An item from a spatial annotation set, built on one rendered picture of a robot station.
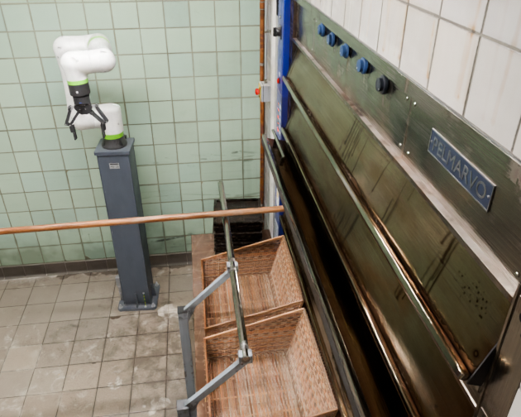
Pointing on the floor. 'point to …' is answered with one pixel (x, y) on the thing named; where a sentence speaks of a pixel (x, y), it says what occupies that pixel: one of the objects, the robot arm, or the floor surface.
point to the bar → (188, 407)
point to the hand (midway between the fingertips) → (89, 136)
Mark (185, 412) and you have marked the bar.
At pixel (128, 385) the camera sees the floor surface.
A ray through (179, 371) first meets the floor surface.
